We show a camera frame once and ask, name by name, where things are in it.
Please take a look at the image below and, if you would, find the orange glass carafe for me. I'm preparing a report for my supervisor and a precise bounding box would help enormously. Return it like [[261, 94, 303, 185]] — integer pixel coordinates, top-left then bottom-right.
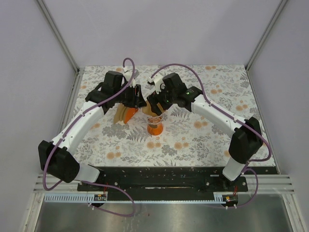
[[147, 123, 163, 136]]

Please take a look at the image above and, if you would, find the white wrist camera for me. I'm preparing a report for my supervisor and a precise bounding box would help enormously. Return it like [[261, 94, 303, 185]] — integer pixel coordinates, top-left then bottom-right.
[[123, 67, 140, 87], [148, 73, 165, 94]]

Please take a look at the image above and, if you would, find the clear glass dripper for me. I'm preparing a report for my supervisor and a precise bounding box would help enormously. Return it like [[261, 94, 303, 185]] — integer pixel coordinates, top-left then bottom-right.
[[147, 113, 167, 124]]

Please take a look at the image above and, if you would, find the light blue cable duct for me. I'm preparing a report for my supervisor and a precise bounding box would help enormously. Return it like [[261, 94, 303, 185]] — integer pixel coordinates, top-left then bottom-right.
[[44, 191, 232, 204]]

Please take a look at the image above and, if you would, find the floral patterned tablecloth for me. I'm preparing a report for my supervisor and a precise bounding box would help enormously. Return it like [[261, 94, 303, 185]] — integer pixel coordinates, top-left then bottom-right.
[[74, 65, 260, 167]]

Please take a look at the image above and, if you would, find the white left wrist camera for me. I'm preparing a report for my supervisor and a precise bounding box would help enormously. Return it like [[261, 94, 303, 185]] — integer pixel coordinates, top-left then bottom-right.
[[123, 67, 140, 87]]

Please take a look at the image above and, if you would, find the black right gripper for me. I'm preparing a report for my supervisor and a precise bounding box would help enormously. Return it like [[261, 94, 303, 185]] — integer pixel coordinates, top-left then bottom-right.
[[147, 85, 177, 116]]

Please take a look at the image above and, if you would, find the brown paper coffee filter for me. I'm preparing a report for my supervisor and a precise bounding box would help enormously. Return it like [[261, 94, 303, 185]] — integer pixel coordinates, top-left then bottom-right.
[[141, 101, 165, 117]]

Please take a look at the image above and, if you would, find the orange coffee filter box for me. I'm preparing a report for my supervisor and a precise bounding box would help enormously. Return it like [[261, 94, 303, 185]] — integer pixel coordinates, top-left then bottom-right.
[[113, 104, 138, 124]]

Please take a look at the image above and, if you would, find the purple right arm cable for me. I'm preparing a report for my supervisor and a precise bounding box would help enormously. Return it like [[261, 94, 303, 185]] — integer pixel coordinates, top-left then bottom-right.
[[149, 63, 272, 209]]

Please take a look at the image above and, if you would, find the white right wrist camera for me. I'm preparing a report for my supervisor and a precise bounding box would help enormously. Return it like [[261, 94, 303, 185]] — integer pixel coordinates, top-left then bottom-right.
[[148, 73, 165, 94]]

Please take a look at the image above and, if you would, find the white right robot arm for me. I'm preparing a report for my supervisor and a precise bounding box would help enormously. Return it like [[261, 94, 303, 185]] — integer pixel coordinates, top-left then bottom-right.
[[147, 72, 263, 191]]

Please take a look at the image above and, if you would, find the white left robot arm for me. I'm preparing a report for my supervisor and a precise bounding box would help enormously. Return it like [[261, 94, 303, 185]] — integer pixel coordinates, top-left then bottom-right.
[[38, 71, 146, 191]]

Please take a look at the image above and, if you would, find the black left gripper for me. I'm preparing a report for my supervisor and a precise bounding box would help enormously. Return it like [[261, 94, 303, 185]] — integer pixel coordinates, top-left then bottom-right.
[[114, 83, 147, 109]]

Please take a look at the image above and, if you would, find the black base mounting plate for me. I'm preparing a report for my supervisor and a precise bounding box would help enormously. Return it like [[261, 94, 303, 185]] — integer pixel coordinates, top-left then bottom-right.
[[47, 166, 279, 201]]

